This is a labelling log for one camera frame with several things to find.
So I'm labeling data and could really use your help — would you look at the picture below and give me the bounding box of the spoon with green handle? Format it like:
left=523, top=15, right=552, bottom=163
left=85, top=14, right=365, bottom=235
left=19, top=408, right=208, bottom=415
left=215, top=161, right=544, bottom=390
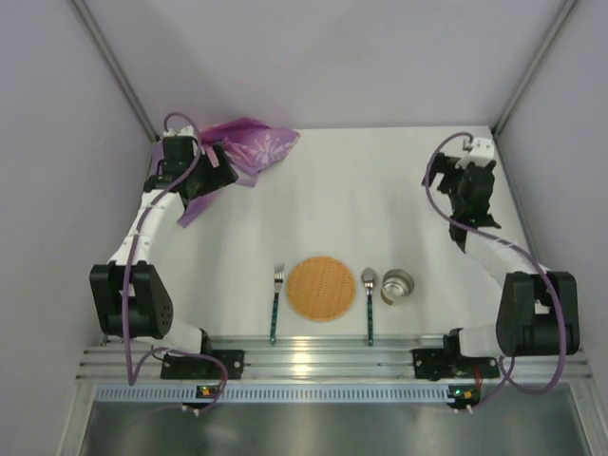
left=361, top=267, right=377, bottom=347

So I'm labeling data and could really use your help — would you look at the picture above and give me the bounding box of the left aluminium frame post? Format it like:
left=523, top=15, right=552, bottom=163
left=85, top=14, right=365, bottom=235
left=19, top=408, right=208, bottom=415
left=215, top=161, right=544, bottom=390
left=66, top=0, right=158, bottom=141

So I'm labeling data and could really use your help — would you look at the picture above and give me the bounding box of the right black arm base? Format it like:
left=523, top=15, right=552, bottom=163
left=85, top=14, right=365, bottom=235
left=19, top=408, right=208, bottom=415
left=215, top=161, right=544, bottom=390
left=411, top=349, right=500, bottom=381

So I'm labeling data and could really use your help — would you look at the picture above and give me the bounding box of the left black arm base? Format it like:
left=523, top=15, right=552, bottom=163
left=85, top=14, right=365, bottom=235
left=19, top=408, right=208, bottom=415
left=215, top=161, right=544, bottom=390
left=161, top=350, right=245, bottom=380

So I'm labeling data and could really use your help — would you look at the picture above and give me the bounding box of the aluminium mounting rail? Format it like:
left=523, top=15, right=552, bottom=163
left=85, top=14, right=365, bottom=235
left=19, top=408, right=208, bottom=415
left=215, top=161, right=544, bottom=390
left=76, top=335, right=592, bottom=385

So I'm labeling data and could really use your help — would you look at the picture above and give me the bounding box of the round woven wicker plate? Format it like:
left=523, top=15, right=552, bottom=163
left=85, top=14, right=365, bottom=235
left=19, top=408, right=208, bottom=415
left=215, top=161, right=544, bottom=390
left=286, top=256, right=355, bottom=322

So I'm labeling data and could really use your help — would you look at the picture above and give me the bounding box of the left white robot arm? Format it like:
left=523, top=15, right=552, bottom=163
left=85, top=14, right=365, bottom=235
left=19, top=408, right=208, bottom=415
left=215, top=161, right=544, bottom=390
left=89, top=126, right=238, bottom=354

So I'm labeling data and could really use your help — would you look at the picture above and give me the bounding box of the fork with green handle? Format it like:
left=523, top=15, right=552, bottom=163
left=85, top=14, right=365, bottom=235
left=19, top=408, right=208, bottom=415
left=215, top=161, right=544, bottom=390
left=269, top=263, right=285, bottom=345

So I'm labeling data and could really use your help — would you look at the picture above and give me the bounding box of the aluminium frame post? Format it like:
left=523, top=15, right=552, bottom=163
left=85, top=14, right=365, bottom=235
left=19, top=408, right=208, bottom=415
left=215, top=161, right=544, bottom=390
left=491, top=0, right=580, bottom=138
left=66, top=0, right=158, bottom=141

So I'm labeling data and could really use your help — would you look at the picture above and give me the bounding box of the metal cup with wood band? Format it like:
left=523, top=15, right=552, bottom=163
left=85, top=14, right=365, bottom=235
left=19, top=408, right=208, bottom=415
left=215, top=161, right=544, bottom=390
left=380, top=269, right=415, bottom=305

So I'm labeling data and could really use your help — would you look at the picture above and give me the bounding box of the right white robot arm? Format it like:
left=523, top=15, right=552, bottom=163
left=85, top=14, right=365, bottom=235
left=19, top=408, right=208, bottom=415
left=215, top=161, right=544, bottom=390
left=422, top=152, right=580, bottom=358

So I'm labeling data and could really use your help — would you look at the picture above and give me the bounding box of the purple printed placemat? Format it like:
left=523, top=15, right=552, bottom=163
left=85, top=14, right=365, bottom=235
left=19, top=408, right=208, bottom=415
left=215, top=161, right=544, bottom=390
left=152, top=116, right=302, bottom=229

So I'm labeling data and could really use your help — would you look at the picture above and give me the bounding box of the right aluminium frame post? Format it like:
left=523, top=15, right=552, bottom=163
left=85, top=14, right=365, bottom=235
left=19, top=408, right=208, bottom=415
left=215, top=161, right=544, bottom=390
left=491, top=0, right=580, bottom=138

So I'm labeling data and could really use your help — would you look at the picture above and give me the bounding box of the perforated grey cable duct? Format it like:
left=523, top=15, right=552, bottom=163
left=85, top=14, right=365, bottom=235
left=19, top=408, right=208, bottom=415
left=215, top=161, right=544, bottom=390
left=95, top=384, right=479, bottom=404

